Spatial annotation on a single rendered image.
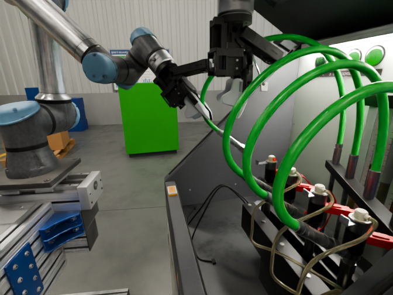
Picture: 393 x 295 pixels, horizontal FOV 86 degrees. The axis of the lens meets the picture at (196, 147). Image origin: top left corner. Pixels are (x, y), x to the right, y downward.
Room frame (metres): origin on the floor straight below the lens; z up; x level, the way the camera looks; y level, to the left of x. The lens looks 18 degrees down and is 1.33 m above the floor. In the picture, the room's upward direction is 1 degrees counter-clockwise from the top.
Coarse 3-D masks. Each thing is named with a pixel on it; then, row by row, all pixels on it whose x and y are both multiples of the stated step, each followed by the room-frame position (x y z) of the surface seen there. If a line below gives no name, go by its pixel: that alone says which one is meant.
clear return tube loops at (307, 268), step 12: (300, 180) 0.38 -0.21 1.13; (324, 192) 0.33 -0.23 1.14; (252, 216) 0.36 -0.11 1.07; (312, 216) 0.29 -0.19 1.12; (252, 228) 0.35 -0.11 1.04; (288, 228) 0.28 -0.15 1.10; (372, 228) 0.24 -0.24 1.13; (252, 240) 0.35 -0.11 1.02; (276, 240) 0.28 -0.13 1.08; (360, 240) 0.23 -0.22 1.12; (276, 252) 0.32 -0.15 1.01; (324, 252) 0.22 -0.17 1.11; (300, 264) 0.29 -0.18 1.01; (312, 264) 0.21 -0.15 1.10; (324, 276) 0.26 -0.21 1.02; (288, 288) 0.25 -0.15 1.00; (300, 288) 0.21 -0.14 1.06; (336, 288) 0.24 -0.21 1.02
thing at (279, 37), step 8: (272, 40) 0.57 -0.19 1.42; (296, 40) 0.56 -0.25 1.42; (304, 40) 0.56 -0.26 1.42; (312, 40) 0.55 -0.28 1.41; (328, 56) 0.54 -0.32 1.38; (336, 72) 0.54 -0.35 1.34; (208, 80) 0.60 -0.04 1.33; (336, 80) 0.55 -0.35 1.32; (344, 88) 0.54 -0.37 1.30; (200, 96) 0.61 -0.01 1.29; (344, 112) 0.53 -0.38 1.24; (208, 120) 0.60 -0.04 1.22; (344, 120) 0.53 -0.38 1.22; (216, 128) 0.59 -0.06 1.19; (344, 128) 0.53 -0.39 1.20; (336, 144) 0.54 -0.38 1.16
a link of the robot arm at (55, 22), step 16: (16, 0) 0.63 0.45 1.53; (32, 0) 0.62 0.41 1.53; (48, 0) 0.64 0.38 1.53; (32, 16) 0.62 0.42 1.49; (48, 16) 0.61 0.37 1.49; (64, 16) 0.63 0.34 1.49; (48, 32) 0.62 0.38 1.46; (64, 32) 0.60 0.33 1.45; (80, 32) 0.61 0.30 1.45; (64, 48) 0.61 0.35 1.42; (80, 48) 0.59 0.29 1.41; (96, 48) 0.60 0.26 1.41; (96, 64) 0.56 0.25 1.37; (112, 64) 0.58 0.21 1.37; (96, 80) 0.57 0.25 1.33; (112, 80) 0.60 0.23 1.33
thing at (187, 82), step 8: (168, 64) 0.65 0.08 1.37; (176, 64) 0.68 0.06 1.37; (160, 72) 0.65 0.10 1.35; (168, 72) 0.66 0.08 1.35; (160, 80) 0.66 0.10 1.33; (168, 80) 0.66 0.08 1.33; (176, 80) 0.64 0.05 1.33; (184, 80) 0.62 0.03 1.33; (160, 88) 0.68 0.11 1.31; (168, 88) 0.63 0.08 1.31; (176, 88) 0.62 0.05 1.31; (192, 88) 0.63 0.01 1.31; (168, 96) 0.63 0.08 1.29; (176, 96) 0.62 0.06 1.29; (184, 96) 0.63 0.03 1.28; (168, 104) 0.62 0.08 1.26; (176, 104) 0.62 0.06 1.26; (184, 104) 0.65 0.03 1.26
